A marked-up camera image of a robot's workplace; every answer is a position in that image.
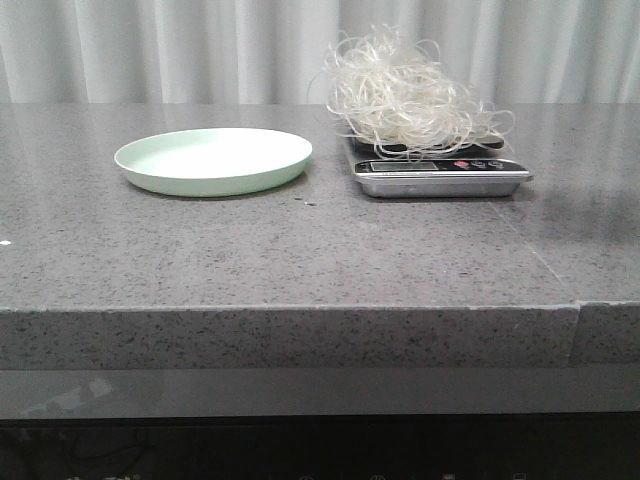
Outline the white pleated curtain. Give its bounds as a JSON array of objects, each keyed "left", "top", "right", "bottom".
[{"left": 1, "top": 1, "right": 639, "bottom": 104}]

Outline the digital kitchen scale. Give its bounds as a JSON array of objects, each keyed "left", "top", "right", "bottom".
[{"left": 344, "top": 133, "right": 533, "bottom": 198}]

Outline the light green round plate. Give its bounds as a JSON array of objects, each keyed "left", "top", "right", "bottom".
[{"left": 114, "top": 128, "right": 313, "bottom": 197}]

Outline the white vermicelli noodle bundle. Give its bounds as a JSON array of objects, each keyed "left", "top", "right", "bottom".
[{"left": 319, "top": 25, "right": 515, "bottom": 159}]

